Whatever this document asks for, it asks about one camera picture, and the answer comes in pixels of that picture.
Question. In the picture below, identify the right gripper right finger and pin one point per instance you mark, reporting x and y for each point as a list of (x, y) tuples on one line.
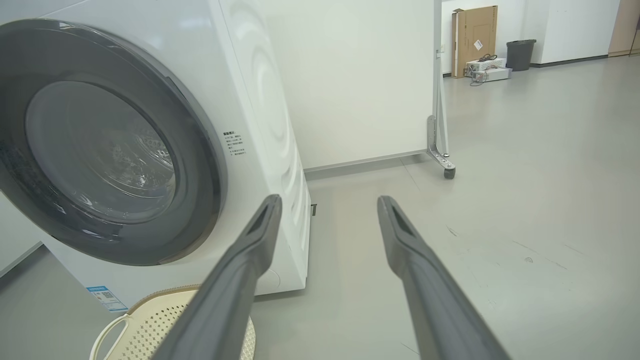
[(440, 310)]

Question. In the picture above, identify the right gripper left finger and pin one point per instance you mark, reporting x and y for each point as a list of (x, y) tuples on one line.
[(225, 300)]

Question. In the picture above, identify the dark round washing machine door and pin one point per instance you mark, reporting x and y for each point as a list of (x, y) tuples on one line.
[(200, 175)]

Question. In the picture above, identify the cream perforated laundry basket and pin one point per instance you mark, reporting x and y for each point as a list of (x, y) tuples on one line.
[(145, 330)]

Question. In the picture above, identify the white front-load washing machine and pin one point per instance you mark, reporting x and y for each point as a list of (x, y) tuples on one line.
[(260, 75)]

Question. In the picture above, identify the brown wooden door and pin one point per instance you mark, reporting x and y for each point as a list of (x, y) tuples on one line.
[(625, 25)]

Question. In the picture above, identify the blue energy label sticker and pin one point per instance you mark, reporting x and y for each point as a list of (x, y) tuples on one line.
[(106, 299)]

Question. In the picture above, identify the small black text label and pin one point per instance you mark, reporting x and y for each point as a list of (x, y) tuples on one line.
[(235, 144)]

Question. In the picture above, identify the steel perforated washer drum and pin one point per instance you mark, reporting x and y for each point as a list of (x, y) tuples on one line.
[(150, 150)]

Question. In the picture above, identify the white flat box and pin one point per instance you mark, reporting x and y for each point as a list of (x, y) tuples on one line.
[(492, 64), (497, 75)]

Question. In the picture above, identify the white mobile partition panel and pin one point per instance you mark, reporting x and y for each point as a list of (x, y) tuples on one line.
[(360, 75)]

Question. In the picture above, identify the dark grey trash bin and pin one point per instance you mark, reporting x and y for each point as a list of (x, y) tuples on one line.
[(520, 55)]

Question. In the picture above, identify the brown cardboard box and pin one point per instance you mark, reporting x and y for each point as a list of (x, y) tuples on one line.
[(475, 30)]

